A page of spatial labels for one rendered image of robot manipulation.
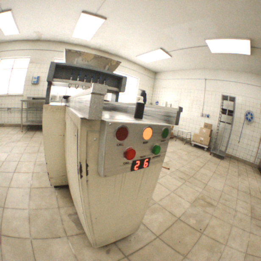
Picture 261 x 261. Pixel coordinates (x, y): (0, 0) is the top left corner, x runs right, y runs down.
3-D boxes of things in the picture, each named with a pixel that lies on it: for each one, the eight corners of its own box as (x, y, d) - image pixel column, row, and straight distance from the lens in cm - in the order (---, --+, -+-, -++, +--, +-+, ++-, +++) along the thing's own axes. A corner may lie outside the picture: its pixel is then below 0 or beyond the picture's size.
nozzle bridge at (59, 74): (47, 103, 126) (52, 71, 130) (108, 108, 138) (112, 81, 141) (43, 104, 94) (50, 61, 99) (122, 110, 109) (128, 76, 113)
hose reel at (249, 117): (248, 145, 428) (254, 112, 434) (248, 146, 411) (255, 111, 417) (237, 142, 423) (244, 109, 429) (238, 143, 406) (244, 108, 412)
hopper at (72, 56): (59, 71, 127) (62, 59, 132) (107, 79, 136) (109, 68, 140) (60, 62, 100) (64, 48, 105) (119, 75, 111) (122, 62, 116)
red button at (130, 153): (122, 158, 29) (123, 147, 27) (131, 156, 30) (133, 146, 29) (125, 161, 27) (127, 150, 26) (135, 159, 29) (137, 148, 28)
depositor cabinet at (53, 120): (52, 146, 237) (53, 102, 221) (85, 145, 244) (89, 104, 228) (52, 192, 128) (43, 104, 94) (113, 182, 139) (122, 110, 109)
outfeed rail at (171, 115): (78, 104, 223) (78, 100, 223) (79, 104, 224) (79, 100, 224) (176, 125, 40) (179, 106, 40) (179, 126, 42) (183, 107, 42)
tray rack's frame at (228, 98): (212, 150, 420) (222, 98, 422) (224, 154, 418) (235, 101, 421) (209, 154, 358) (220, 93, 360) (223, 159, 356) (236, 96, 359)
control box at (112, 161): (97, 171, 31) (100, 118, 26) (157, 158, 44) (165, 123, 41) (102, 179, 28) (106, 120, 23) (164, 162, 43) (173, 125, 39)
